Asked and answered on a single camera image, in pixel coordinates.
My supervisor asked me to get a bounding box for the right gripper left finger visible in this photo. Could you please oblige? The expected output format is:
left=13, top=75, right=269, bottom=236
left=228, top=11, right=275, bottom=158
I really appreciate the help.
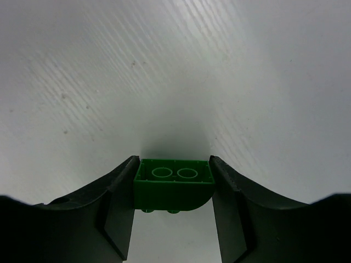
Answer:
left=1, top=156, right=140, bottom=262

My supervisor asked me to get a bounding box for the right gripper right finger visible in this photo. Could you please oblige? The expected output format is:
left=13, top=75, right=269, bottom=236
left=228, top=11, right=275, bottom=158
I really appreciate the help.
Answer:
left=209, top=156, right=350, bottom=262

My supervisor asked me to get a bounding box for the green lego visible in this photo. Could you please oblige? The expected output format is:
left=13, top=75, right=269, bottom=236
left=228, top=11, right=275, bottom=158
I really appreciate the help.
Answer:
left=133, top=159, right=216, bottom=214

